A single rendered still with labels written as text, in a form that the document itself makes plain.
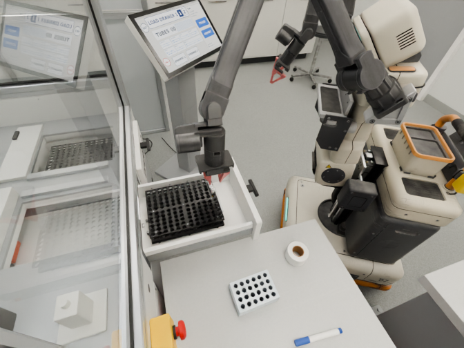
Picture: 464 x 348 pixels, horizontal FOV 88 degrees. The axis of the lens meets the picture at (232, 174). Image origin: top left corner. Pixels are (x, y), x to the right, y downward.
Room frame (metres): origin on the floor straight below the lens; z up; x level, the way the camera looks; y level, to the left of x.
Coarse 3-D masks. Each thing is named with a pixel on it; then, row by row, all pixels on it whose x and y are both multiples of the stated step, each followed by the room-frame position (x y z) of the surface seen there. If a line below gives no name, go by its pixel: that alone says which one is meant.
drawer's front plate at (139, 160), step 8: (136, 120) 0.82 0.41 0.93; (136, 128) 0.76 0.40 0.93; (136, 136) 0.72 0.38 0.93; (136, 144) 0.67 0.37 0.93; (136, 152) 0.63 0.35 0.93; (136, 160) 0.58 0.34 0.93; (144, 160) 0.68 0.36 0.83; (136, 168) 0.55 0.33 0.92; (144, 168) 0.62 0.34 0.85; (144, 176) 0.56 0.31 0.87
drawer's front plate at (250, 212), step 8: (232, 168) 0.58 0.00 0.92; (232, 176) 0.58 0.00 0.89; (240, 176) 0.54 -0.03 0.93; (232, 184) 0.57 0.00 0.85; (240, 184) 0.51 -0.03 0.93; (240, 192) 0.50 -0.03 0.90; (248, 192) 0.48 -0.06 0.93; (240, 200) 0.49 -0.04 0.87; (248, 200) 0.45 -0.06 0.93; (248, 208) 0.43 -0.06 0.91; (248, 216) 0.42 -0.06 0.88; (256, 216) 0.39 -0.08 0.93; (256, 224) 0.37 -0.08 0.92; (256, 232) 0.37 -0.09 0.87
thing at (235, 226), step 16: (192, 176) 0.56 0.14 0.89; (144, 192) 0.50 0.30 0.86; (224, 192) 0.54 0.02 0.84; (144, 208) 0.45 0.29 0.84; (224, 208) 0.47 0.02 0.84; (240, 208) 0.48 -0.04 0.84; (144, 224) 0.39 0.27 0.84; (224, 224) 0.41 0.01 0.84; (240, 224) 0.38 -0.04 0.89; (144, 240) 0.33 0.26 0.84; (176, 240) 0.34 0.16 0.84; (192, 240) 0.32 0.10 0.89; (208, 240) 0.33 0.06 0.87; (224, 240) 0.35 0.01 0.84; (160, 256) 0.28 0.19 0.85
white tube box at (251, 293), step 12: (252, 276) 0.26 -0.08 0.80; (264, 276) 0.27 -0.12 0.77; (240, 288) 0.23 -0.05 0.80; (252, 288) 0.23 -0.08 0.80; (264, 288) 0.23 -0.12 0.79; (240, 300) 0.20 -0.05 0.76; (252, 300) 0.19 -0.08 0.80; (264, 300) 0.20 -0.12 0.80; (276, 300) 0.21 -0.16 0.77; (240, 312) 0.16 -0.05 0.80
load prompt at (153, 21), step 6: (162, 12) 1.39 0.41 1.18; (168, 12) 1.43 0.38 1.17; (174, 12) 1.45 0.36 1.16; (180, 12) 1.49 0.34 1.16; (186, 12) 1.52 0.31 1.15; (144, 18) 1.29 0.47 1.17; (150, 18) 1.31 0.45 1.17; (156, 18) 1.34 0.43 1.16; (162, 18) 1.37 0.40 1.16; (168, 18) 1.40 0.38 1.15; (174, 18) 1.43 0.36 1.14; (180, 18) 1.46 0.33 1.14; (150, 24) 1.28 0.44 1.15; (156, 24) 1.31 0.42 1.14; (162, 24) 1.34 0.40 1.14
